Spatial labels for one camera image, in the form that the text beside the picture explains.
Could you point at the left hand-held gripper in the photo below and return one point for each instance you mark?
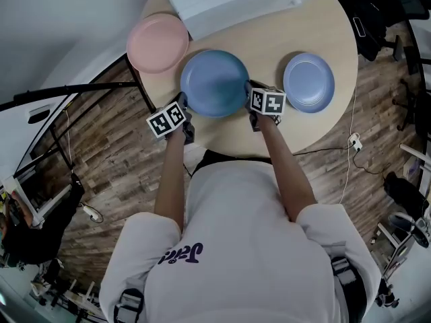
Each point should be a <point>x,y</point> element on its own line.
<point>165,119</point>

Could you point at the lavender plate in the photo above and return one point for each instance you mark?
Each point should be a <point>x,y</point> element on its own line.
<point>308,82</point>

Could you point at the white power strip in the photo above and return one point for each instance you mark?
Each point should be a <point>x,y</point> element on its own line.
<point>355,143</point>
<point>94,214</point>

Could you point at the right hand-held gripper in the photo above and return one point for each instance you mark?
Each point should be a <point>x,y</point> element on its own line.
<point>269,101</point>

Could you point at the person's black trousers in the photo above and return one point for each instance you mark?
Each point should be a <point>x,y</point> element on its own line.
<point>215,158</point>

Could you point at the person's right forearm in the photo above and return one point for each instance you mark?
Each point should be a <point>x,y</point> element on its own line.
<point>286,167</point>

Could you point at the pink plate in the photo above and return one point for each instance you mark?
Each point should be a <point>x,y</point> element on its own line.
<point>156,44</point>

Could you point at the white plastic box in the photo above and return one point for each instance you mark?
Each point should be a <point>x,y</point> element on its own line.
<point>235,5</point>

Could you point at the large blue plate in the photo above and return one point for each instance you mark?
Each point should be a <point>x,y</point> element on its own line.
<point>212,82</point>

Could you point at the person's white t-shirt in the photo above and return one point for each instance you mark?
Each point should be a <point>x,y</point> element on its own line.
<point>242,231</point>

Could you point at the person's left forearm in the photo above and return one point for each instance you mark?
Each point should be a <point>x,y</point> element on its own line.
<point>171,180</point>

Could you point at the black bag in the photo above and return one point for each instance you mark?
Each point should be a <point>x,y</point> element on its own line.
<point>402,190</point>

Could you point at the black mesh office chair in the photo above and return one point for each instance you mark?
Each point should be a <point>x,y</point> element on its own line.
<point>377,12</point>
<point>421,106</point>

